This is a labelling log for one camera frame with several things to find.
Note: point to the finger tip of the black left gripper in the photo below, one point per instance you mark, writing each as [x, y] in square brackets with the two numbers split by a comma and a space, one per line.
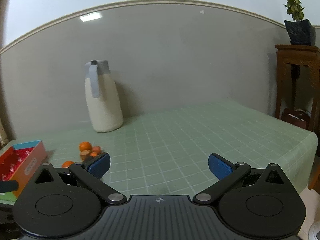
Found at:
[8, 186]

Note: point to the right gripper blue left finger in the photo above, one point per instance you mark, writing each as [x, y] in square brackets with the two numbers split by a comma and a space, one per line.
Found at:
[89, 173]

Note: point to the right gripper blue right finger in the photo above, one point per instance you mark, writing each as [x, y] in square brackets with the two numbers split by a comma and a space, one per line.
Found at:
[229, 175]

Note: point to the brown cut fruit piece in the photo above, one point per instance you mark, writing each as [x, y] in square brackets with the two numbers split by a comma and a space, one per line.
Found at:
[84, 154]

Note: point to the orange carrot piece far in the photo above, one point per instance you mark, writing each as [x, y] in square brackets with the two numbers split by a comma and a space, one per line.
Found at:
[96, 149]

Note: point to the colourful cloth book box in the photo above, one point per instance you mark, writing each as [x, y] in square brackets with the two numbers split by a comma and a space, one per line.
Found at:
[19, 162]

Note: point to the small orange mandarin left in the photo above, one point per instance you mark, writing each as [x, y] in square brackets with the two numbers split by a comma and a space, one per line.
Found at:
[67, 164]

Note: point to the orange mandarin far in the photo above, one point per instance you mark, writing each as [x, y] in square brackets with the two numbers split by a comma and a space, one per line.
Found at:
[85, 146]

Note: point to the white thermos jug grey lid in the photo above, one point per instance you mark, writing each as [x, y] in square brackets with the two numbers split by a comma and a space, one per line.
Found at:
[102, 97]

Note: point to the green grid tablecloth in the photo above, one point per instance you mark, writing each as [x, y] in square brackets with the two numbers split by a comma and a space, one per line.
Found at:
[167, 152]

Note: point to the dark basket under stand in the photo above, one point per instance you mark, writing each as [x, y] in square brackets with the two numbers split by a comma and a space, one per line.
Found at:
[298, 118]

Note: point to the wooden plant stand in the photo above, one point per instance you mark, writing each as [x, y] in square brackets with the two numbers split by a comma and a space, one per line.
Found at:
[290, 60]

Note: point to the potted green plant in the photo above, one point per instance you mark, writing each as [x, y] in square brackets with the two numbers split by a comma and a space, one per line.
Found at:
[300, 30]

